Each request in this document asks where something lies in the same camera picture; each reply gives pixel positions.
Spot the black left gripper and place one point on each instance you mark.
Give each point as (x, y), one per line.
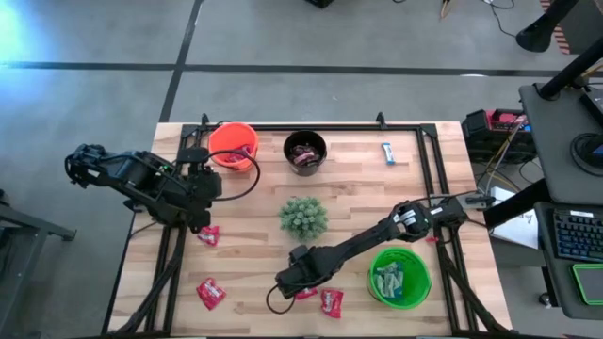
(207, 188)

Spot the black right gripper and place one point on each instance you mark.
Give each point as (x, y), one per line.
(325, 266)

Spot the red candy packet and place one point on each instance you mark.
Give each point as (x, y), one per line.
(208, 235)

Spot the red Skittles packet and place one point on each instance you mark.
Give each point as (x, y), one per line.
(210, 293)
(238, 154)
(308, 294)
(332, 302)

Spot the brown PayDay candy wrapper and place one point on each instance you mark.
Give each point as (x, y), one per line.
(304, 155)

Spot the dark blue candy wrapper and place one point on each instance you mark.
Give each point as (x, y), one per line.
(387, 153)

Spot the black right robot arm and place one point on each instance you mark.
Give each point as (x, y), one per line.
(372, 237)

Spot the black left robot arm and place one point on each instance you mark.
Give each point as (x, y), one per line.
(132, 174)

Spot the potted artificial succulent plant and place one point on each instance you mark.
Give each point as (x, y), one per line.
(304, 219)

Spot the orange pumpkin face bucket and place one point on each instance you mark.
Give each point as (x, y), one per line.
(221, 136)

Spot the blue white Hershey's bar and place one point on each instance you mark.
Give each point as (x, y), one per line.
(396, 275)
(384, 285)

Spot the black ghost face bucket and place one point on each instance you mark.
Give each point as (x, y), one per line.
(292, 165)

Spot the green plastic object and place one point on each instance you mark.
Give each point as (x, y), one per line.
(417, 282)

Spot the grey metal side table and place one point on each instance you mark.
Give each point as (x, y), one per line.
(37, 225)

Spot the grey connector box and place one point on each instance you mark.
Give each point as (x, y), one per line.
(476, 201)

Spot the white paper sheet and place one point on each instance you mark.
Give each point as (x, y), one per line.
(518, 230)

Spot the black red equipment box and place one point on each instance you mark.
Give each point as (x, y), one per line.
(476, 132)

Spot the grey desk top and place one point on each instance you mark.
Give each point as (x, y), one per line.
(549, 282)
(556, 141)

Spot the black backlit keyboard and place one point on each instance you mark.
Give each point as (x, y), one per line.
(579, 235)

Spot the green edged black pad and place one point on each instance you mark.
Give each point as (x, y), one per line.
(591, 285)

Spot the yellow stick on floor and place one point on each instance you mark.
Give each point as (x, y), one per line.
(445, 9)

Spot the black round device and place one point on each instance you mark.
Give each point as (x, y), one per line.
(586, 150)

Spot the black stand with round base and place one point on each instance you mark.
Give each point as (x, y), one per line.
(534, 37)

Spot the black diagonal support pole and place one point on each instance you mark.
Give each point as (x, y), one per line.
(572, 70)

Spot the orange striped mat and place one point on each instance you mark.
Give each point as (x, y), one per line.
(560, 40)

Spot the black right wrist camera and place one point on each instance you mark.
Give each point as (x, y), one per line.
(300, 254)

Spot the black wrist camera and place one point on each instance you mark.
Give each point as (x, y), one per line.
(300, 254)
(193, 155)

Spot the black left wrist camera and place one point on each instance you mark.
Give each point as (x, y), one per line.
(193, 155)

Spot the black bolted corner bracket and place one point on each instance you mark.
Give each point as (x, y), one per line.
(187, 132)

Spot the black diagonal frame brace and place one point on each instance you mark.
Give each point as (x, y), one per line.
(485, 308)
(141, 306)

